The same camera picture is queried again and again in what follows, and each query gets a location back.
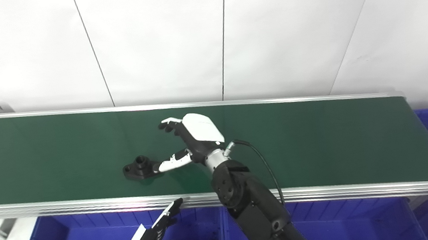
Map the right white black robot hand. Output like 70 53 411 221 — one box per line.
152 110 228 173

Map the black flange part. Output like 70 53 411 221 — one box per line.
122 153 165 183

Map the green conveyor belt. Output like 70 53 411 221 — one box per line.
0 63 428 240
0 68 428 232

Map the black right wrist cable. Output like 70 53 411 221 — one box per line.
223 134 293 235

